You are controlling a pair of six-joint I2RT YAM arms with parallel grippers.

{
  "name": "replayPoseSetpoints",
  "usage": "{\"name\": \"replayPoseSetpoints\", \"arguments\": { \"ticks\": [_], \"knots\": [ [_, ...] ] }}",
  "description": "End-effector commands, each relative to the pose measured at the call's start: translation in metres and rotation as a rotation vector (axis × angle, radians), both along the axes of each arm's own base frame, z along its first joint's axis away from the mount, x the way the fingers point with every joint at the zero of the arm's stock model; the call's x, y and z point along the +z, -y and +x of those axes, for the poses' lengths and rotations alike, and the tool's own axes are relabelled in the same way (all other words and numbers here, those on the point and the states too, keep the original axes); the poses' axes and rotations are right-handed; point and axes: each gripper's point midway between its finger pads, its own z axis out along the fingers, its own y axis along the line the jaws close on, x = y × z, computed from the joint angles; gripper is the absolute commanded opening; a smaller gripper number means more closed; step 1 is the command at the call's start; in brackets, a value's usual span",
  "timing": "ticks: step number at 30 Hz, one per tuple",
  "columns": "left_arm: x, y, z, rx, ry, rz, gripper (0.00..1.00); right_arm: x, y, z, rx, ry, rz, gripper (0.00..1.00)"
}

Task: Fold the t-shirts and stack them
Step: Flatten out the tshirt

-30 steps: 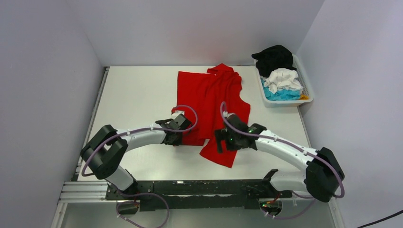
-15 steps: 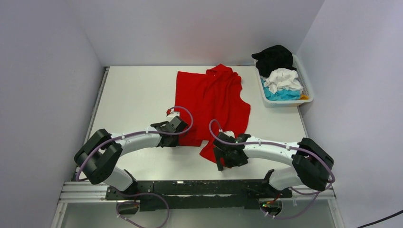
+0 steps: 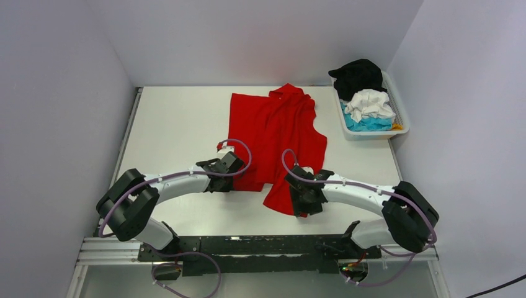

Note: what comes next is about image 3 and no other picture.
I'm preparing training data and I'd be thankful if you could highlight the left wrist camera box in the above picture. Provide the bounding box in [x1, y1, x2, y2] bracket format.
[216, 142, 235, 155]

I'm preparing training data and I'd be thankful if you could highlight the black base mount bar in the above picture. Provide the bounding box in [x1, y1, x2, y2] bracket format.
[138, 234, 381, 276]

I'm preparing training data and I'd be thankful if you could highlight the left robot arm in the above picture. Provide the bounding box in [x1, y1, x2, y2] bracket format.
[96, 151, 248, 261]

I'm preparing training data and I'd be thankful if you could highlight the black t shirt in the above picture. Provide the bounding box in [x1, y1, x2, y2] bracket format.
[328, 59, 387, 101]

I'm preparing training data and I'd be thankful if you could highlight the red t shirt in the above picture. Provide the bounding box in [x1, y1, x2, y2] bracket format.
[228, 84, 328, 215]

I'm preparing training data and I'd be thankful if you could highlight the white t shirt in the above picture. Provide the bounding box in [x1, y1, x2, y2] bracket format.
[343, 89, 396, 124]

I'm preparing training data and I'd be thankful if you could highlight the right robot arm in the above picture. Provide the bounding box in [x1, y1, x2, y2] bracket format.
[285, 165, 439, 258]

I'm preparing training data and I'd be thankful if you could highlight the turquoise t shirt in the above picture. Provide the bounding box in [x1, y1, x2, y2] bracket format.
[340, 102, 395, 132]

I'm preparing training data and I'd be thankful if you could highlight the black floor cable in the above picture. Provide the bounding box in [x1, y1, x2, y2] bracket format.
[466, 274, 526, 298]

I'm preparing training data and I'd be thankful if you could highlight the white laundry basket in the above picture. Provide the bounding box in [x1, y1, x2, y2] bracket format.
[332, 70, 410, 141]

